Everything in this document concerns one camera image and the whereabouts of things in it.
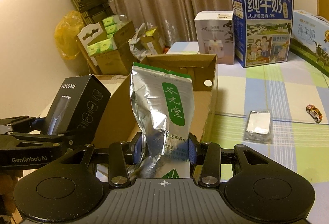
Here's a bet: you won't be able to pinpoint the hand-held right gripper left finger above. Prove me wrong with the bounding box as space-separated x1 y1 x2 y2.
58 132 144 188

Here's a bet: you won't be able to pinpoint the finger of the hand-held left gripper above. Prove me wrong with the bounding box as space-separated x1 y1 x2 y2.
7 131 89 149
0 115 47 128

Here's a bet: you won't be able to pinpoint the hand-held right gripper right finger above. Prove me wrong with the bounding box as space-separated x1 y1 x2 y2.
188 132 270 188

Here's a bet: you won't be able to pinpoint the brown cardboard box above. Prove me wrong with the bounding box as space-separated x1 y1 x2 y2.
91 54 219 149

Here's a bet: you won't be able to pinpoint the black product box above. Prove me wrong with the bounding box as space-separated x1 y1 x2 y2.
46 74 112 136

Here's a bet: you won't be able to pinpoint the silver foil pouch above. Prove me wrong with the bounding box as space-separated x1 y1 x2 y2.
130 62 194 180

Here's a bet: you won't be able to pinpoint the clear-wrapped silver packet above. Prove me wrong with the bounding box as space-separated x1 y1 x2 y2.
243 110 273 143

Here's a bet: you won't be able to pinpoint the yellow plastic bag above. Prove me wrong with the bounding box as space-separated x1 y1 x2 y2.
54 11 83 60

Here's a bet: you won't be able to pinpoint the carton with white cutout flap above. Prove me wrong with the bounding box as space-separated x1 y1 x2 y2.
75 21 136 75

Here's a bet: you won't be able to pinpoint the green tissue packs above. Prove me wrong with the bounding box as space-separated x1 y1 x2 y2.
86 15 121 56

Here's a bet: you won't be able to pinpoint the crumpled clear plastic wrap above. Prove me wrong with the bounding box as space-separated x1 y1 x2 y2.
129 24 147 60

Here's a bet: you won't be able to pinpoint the small open carton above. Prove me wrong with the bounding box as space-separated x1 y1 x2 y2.
140 29 164 55

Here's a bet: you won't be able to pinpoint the white humidifier box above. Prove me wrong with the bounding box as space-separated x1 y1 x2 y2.
194 11 235 65

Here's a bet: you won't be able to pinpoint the orange white toy car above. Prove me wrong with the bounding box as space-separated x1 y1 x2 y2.
306 104 323 123

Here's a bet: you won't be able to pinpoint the blue milk carton box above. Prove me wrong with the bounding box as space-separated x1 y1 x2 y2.
230 0 294 68

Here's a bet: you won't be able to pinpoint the green cow milk box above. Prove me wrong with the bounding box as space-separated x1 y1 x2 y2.
290 9 329 73

